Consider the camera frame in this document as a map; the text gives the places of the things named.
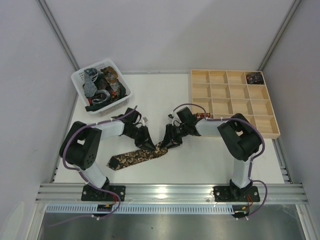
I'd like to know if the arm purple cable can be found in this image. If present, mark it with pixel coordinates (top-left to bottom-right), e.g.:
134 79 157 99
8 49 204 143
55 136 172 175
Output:
47 104 138 227
167 103 270 218

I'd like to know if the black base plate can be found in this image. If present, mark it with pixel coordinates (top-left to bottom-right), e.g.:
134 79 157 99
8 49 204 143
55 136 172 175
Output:
81 185 126 202
213 185 261 203

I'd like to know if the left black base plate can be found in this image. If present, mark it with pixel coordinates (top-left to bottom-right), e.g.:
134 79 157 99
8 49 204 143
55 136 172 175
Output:
81 185 126 202

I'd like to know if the white plastic basket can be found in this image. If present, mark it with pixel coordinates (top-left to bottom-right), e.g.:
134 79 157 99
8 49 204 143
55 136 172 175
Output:
71 58 133 116

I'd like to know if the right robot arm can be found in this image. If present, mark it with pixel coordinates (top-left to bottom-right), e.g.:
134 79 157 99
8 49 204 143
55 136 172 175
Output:
160 113 265 197

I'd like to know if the white slotted cable duct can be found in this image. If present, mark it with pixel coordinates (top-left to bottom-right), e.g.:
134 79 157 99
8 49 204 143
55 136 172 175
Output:
45 203 246 215

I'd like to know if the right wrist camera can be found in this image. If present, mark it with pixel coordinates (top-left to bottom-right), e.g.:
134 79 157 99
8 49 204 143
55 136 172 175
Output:
168 107 197 126

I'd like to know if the brown orange patterned tie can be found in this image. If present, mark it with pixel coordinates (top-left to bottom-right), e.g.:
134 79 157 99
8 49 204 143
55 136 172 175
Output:
100 66 121 95

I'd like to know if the grey patterned tie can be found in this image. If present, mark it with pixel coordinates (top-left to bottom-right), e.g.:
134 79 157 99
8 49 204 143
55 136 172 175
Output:
82 68 112 106

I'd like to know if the brown floral tie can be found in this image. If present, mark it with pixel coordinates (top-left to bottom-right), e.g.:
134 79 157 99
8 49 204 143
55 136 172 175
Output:
106 142 168 171

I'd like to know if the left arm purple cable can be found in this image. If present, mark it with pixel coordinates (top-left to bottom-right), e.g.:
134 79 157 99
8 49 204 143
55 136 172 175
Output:
47 104 138 227

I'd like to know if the dark green tie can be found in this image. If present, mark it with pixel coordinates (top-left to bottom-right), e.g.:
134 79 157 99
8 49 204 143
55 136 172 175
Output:
85 85 127 112

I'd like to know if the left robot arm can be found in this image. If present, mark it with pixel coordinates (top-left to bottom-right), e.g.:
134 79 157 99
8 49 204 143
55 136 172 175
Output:
59 107 156 194

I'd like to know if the wooden compartment tray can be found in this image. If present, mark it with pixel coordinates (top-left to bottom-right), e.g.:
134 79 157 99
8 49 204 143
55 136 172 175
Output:
190 69 281 139

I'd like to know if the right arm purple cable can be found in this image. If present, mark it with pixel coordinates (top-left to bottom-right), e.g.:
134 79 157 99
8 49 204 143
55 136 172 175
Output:
167 103 270 218

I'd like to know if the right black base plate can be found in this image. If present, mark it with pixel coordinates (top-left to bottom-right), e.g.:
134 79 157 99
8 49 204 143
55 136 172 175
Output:
213 185 261 203

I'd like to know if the rolled dark floral tie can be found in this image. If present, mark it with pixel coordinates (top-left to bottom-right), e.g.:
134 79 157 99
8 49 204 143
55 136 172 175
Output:
246 72 265 85

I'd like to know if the rolled red patterned tie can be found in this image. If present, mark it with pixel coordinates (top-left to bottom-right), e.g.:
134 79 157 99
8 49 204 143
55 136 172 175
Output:
195 112 211 119

